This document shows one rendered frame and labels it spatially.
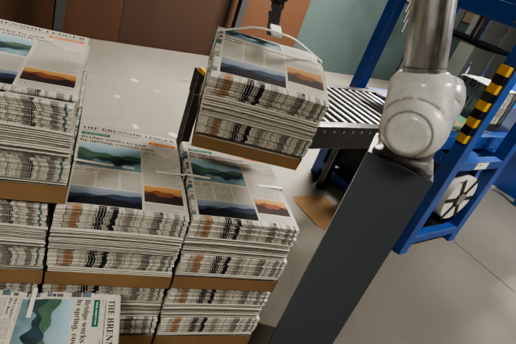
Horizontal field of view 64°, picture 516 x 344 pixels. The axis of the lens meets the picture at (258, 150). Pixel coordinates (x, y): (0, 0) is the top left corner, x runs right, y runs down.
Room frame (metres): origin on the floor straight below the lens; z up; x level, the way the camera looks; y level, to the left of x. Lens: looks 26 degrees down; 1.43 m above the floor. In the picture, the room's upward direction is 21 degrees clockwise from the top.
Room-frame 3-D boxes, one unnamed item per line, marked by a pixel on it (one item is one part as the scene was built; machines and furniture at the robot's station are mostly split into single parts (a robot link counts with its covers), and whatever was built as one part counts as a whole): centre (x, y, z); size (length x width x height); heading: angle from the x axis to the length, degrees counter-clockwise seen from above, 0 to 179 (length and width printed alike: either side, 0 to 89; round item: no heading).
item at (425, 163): (1.22, -0.43, 1.03); 0.22 x 0.18 x 0.06; 166
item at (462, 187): (2.82, -1.02, 0.38); 0.94 x 0.69 x 0.63; 42
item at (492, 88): (2.26, -1.04, 1.05); 0.05 x 0.05 x 0.45; 42
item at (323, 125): (1.95, -0.42, 0.74); 1.34 x 0.05 x 0.12; 132
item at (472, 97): (3.20, -1.44, 0.93); 0.38 x 0.30 x 0.26; 132
